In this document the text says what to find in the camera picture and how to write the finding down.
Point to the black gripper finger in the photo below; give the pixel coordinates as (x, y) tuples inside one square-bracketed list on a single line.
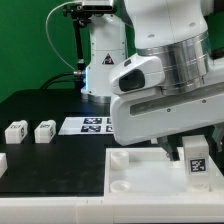
[(170, 144), (216, 138)]

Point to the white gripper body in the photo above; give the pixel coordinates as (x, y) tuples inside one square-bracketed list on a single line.
[(139, 111)]

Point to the white square tabletop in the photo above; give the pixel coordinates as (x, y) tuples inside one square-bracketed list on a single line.
[(143, 171)]

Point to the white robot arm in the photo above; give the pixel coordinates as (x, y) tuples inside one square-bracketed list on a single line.
[(172, 84)]

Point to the white sheet with fiducial tags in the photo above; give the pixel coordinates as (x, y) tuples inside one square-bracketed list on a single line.
[(86, 125)]

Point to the white L-shaped obstacle fence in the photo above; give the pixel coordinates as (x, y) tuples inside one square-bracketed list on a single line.
[(76, 210)]

